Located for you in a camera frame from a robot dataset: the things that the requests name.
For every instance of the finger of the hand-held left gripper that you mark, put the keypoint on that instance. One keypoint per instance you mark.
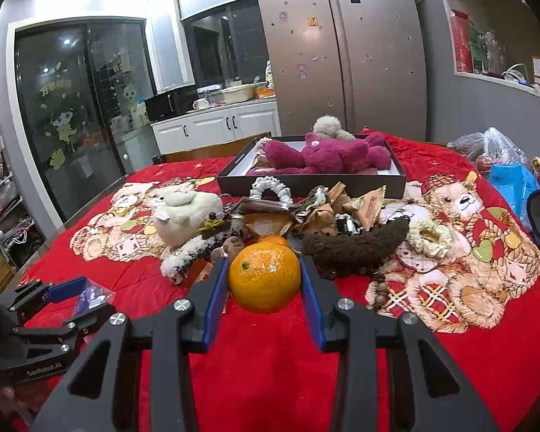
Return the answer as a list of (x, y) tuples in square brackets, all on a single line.
[(72, 324), (65, 289)]

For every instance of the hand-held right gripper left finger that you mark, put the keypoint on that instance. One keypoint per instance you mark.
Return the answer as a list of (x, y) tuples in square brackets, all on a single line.
[(216, 306)]

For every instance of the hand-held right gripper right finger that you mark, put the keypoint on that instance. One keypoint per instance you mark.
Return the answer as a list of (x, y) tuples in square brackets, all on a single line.
[(315, 315)]

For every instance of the large orange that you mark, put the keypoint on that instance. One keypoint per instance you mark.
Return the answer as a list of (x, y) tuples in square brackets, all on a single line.
[(263, 279)]

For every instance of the dark brown box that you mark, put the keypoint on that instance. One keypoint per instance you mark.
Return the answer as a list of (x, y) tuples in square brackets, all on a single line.
[(297, 186)]

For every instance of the beige fluffy plush toy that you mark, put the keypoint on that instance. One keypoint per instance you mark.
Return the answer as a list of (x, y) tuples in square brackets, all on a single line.
[(328, 126)]

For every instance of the small clear plastic packet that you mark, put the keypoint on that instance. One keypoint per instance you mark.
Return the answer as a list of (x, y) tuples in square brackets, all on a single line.
[(92, 299)]

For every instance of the white fluffy bone toy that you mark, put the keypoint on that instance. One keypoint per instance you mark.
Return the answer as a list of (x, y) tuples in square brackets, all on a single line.
[(184, 258)]

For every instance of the red printed bear blanket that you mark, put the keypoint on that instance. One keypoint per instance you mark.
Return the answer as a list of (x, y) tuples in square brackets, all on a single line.
[(261, 369)]

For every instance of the dark brown fuzzy hair band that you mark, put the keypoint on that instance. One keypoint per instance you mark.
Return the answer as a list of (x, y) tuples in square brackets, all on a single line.
[(355, 247)]

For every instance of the metal storage rack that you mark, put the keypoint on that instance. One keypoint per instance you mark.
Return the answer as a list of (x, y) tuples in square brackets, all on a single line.
[(9, 220)]

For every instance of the cream plush toy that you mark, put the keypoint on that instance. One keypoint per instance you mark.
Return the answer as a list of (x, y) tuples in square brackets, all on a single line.
[(184, 218)]

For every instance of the pile of tan snack packets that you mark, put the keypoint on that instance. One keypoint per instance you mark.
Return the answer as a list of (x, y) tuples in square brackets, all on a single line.
[(369, 207)]

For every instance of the white ruffled scrunchie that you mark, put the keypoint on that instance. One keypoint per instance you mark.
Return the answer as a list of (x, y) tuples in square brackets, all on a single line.
[(270, 186)]

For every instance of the cream scrunchie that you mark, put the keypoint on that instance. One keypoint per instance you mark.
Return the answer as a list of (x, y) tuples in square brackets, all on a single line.
[(432, 245)]

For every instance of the wooden chair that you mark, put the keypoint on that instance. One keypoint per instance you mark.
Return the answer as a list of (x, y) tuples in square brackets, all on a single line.
[(207, 149)]

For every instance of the pink plush bear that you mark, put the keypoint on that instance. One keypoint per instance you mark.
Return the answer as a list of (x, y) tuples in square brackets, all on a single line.
[(328, 155)]

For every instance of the glass sliding door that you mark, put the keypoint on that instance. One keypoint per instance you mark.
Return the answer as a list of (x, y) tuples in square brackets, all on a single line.
[(81, 117)]

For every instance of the white kitchen cabinet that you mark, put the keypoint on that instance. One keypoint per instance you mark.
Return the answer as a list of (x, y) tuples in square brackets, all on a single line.
[(216, 126)]

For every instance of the white cup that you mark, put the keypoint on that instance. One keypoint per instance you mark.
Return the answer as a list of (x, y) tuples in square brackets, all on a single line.
[(201, 104)]

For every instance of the black microwave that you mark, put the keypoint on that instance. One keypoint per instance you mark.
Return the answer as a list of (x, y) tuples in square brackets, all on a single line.
[(171, 104)]

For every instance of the cream plastic basin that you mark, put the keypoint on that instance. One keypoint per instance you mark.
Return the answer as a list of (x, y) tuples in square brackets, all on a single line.
[(237, 93)]

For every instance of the orange tray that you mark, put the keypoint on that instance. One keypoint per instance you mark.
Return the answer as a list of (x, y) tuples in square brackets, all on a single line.
[(265, 93)]

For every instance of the blue plastic bag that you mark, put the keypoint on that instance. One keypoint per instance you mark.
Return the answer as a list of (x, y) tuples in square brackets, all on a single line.
[(513, 193)]

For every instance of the printed plastic bag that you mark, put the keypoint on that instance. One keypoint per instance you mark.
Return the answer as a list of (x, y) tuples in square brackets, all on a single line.
[(270, 74)]

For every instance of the clear plastic bag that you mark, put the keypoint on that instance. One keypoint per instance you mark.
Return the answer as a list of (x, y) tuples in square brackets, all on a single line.
[(490, 146)]

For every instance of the steel double door refrigerator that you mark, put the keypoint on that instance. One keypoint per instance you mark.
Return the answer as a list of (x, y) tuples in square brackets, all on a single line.
[(342, 54)]

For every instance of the kitchen window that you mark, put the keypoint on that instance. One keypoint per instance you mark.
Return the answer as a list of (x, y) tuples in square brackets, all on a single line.
[(229, 40)]

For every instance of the red gift box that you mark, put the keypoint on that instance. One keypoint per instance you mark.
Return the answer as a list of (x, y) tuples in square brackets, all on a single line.
[(461, 40)]

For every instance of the wall shelf niche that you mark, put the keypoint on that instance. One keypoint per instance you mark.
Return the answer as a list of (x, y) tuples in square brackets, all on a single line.
[(504, 22)]

